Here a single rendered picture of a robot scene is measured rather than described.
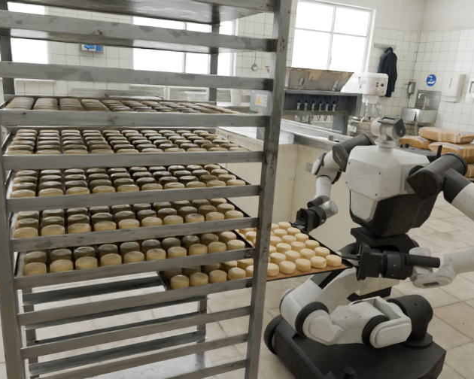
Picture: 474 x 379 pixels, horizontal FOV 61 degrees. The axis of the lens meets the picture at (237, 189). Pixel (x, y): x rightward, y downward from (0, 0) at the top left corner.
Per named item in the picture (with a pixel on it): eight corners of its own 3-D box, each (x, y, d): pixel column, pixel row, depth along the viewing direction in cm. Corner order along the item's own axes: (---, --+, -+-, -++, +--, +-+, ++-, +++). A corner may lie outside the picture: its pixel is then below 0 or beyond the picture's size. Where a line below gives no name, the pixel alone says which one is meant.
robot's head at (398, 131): (393, 130, 149) (387, 113, 146) (411, 134, 142) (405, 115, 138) (381, 140, 148) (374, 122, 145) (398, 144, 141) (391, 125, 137)
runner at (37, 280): (259, 252, 115) (259, 242, 114) (263, 256, 113) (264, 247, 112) (1, 286, 90) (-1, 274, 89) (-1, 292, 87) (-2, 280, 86)
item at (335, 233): (284, 259, 290) (297, 134, 265) (321, 252, 306) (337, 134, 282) (357, 310, 231) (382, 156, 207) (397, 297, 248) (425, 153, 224)
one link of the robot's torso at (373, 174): (383, 211, 179) (396, 131, 170) (448, 241, 150) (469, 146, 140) (327, 217, 168) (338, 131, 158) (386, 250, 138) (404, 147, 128)
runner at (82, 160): (266, 159, 108) (267, 148, 107) (271, 162, 105) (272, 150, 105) (-12, 167, 82) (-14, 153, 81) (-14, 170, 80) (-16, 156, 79)
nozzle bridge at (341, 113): (247, 136, 284) (250, 86, 275) (326, 134, 319) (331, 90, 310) (274, 144, 257) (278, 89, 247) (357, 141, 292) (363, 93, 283)
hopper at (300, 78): (262, 86, 277) (264, 65, 273) (324, 89, 304) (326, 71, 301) (287, 89, 253) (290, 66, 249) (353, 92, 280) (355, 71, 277)
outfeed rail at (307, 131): (240, 119, 387) (241, 112, 385) (243, 119, 388) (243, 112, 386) (423, 165, 220) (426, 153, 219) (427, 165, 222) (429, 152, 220)
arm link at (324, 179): (310, 198, 189) (312, 171, 203) (331, 205, 190) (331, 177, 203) (319, 183, 182) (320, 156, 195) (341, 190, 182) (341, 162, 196)
